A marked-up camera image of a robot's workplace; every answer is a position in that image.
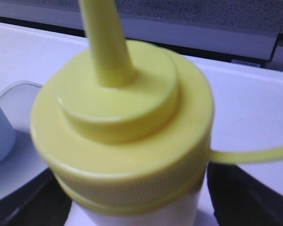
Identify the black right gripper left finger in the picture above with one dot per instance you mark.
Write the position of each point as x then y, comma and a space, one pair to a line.
40, 202

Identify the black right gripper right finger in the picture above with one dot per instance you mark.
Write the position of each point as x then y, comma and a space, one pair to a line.
239, 199

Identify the yellow squeeze bottle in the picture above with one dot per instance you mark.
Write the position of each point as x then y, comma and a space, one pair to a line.
125, 128

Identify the silver digital kitchen scale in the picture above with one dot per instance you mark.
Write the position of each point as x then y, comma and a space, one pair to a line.
23, 163

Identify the grey stone counter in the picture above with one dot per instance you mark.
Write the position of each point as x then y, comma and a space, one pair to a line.
240, 31

